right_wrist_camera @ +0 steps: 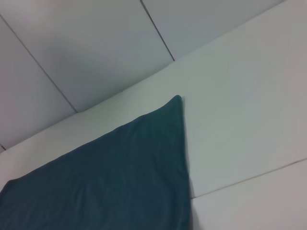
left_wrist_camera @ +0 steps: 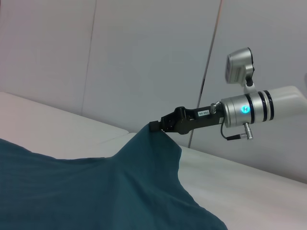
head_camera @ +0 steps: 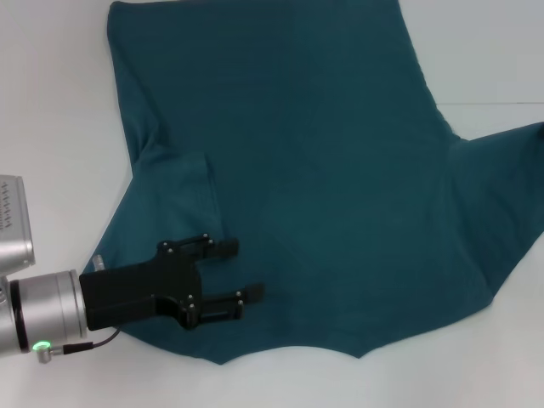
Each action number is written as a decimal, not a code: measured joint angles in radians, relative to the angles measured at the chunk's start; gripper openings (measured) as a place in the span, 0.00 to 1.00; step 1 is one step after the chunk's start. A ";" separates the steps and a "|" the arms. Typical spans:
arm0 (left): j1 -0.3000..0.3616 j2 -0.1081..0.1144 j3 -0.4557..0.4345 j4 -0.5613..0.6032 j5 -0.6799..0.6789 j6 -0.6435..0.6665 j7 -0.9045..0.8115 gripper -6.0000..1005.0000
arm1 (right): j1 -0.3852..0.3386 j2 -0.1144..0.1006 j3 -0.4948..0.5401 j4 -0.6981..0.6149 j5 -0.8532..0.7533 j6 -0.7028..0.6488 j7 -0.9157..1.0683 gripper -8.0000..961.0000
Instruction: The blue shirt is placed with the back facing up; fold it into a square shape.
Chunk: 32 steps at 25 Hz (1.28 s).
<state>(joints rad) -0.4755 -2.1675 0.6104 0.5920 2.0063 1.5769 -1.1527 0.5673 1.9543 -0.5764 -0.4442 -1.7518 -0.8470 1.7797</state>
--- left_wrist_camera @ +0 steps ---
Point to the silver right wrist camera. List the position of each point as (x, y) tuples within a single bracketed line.
[(238, 67)]

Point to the blue t-shirt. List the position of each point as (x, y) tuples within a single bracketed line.
[(84, 191)]

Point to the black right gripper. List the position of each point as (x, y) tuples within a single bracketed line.
[(192, 119)]

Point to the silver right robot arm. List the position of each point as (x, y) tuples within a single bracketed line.
[(251, 110)]

